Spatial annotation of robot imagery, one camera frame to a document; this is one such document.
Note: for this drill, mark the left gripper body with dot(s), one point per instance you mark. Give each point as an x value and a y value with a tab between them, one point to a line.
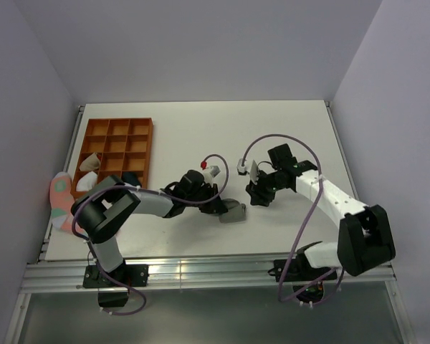
206	192

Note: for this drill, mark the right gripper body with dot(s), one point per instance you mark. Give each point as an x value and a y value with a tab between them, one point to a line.
266	185

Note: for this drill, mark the grey striped sock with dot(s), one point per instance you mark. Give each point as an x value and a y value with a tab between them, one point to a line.
236	212

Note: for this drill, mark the dark blue patterned sock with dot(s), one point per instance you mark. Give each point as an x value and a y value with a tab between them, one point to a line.
130	177

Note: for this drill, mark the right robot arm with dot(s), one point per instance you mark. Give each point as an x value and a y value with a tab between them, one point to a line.
364	238

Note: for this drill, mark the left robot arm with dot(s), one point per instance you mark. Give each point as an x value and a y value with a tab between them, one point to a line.
101	212

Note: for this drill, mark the orange compartment tray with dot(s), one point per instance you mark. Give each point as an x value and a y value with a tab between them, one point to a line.
123	144

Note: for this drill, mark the beige rolled sock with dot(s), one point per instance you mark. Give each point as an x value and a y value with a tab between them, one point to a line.
91	163

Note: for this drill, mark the white rolled sock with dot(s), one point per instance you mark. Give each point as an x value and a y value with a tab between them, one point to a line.
87	182

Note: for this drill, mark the pink green sock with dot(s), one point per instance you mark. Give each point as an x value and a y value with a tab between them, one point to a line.
61	201

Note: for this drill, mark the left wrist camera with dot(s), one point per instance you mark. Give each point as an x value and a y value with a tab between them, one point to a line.
209	172

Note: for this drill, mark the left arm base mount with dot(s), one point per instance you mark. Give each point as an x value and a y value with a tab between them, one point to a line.
116	288

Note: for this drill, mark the aluminium frame rail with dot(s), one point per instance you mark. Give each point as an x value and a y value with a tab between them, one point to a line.
163	273

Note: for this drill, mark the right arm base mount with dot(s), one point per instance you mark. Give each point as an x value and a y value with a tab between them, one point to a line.
300	271

